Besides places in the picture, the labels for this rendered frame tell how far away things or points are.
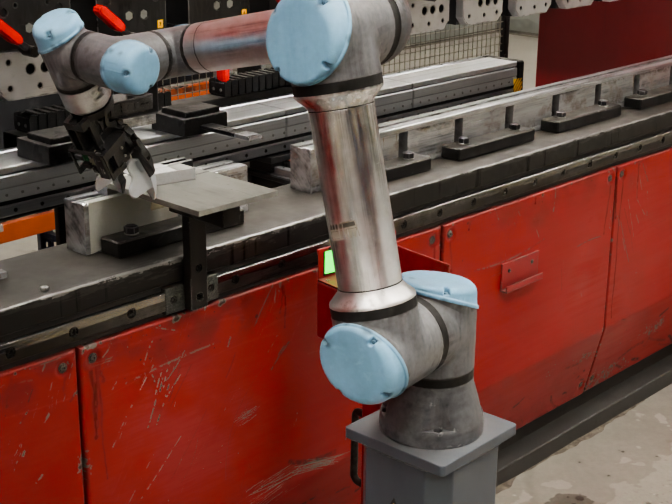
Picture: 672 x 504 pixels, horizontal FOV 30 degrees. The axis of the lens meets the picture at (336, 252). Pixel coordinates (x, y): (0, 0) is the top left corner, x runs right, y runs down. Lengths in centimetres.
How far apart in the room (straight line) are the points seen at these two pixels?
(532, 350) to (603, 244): 37
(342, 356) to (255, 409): 88
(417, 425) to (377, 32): 55
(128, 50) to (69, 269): 52
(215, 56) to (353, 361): 52
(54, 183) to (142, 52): 74
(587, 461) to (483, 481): 163
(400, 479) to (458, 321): 25
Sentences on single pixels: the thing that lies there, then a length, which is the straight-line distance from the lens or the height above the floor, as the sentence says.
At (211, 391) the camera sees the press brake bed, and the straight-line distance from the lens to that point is 238.
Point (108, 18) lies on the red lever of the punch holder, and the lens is 214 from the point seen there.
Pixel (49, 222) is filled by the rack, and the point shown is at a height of 32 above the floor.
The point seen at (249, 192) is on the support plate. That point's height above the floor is 100.
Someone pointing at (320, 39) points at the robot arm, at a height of 135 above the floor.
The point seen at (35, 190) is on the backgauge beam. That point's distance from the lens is 249.
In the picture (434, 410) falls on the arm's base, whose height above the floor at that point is 83.
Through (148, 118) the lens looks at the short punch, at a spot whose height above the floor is 109.
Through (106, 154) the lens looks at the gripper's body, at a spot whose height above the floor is 111.
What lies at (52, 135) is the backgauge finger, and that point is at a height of 103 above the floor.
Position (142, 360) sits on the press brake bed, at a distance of 224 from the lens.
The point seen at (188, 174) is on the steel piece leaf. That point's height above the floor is 101.
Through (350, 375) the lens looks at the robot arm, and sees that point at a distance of 163.
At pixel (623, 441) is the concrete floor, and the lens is 359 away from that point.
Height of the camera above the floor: 159
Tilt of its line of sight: 19 degrees down
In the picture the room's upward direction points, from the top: 1 degrees clockwise
